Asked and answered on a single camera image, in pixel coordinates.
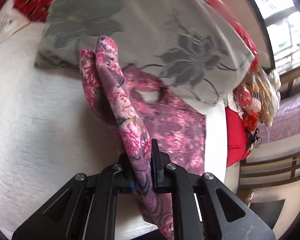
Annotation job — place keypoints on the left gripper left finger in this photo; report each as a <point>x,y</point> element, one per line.
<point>84,208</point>

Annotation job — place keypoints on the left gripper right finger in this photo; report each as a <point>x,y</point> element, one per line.
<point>203,207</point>

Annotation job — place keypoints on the purple floral garment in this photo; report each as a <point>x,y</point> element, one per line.
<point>139,108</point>

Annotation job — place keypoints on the red cloth at bedside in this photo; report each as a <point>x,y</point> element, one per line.
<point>237,138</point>

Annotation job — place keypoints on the wooden bench with purple cushion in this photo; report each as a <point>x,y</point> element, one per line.
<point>275,164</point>

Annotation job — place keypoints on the doll in plastic bag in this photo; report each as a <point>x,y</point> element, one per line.
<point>258,97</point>

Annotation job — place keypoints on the white quilted bed cover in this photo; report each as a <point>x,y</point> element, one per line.
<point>47,131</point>

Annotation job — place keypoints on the window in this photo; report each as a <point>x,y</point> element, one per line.
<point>282,21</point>

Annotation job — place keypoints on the grey floral pillow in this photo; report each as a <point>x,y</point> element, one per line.
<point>189,46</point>

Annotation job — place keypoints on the white embroidered cloth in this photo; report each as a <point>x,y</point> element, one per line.
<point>11,20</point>

